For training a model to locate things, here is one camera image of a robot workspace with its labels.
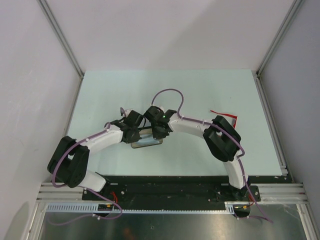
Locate black glasses case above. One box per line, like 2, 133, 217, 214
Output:
130, 128, 163, 149

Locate red sunglasses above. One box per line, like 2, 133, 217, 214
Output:
210, 110, 238, 129

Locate blue cleaning cloth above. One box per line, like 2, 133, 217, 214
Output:
137, 133, 159, 146

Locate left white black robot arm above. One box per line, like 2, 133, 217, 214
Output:
47, 109, 144, 200

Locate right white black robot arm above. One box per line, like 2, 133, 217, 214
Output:
143, 105, 249, 201

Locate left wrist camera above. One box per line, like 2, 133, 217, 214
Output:
120, 107, 133, 118

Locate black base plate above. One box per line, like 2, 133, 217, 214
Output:
82, 175, 249, 211

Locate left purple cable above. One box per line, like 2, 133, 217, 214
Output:
47, 107, 131, 226

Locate purple cable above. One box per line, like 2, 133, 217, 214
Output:
151, 88, 275, 223
47, 107, 131, 226

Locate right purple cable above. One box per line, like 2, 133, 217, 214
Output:
151, 88, 275, 223

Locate white cable duct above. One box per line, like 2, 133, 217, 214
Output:
46, 202, 240, 215

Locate aluminium rail frame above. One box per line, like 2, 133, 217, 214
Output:
30, 69, 320, 240

